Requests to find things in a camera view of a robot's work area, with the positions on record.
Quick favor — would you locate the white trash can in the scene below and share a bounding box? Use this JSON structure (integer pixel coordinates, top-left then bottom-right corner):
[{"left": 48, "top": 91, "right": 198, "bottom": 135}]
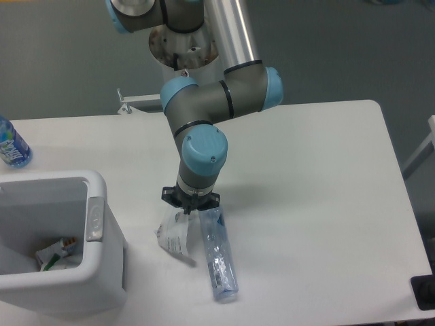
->
[{"left": 1, "top": 170, "right": 128, "bottom": 314}]

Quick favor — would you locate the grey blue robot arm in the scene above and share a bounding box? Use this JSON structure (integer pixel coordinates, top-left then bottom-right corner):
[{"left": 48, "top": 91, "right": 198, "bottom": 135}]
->
[{"left": 106, "top": 1, "right": 283, "bottom": 213}]

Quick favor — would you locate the white bracket left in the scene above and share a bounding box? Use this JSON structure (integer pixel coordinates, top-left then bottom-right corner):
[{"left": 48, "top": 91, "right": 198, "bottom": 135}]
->
[{"left": 117, "top": 88, "right": 162, "bottom": 115}]

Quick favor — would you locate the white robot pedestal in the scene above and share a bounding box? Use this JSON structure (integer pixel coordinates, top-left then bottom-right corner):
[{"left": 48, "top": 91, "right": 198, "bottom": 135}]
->
[{"left": 148, "top": 19, "right": 224, "bottom": 86}]

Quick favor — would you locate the crushed clear plastic bottle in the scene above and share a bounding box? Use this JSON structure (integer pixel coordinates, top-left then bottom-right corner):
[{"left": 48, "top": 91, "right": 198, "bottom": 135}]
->
[{"left": 199, "top": 207, "right": 239, "bottom": 302}]

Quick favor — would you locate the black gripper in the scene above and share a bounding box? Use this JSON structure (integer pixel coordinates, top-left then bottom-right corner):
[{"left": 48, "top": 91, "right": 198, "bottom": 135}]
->
[{"left": 161, "top": 185, "right": 220, "bottom": 215}]

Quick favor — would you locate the white paper wrapper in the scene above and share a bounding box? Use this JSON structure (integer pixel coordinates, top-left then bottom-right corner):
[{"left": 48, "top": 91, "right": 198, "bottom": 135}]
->
[{"left": 154, "top": 206, "right": 197, "bottom": 267}]

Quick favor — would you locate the blue labelled water bottle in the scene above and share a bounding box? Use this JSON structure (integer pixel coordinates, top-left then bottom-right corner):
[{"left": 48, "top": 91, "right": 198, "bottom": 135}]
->
[{"left": 1, "top": 116, "right": 33, "bottom": 168}]

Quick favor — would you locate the white metal frame at right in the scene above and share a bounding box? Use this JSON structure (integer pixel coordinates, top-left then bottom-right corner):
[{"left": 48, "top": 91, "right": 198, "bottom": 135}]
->
[{"left": 402, "top": 115, "right": 434, "bottom": 180}]

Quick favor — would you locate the black clamp at table edge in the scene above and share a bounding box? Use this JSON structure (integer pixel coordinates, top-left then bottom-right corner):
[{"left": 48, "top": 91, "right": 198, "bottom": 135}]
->
[{"left": 411, "top": 274, "right": 434, "bottom": 311}]

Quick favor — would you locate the green white wrapper in bin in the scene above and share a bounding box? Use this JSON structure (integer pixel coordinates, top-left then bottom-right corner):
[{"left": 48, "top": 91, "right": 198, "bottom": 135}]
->
[{"left": 35, "top": 237, "right": 77, "bottom": 272}]

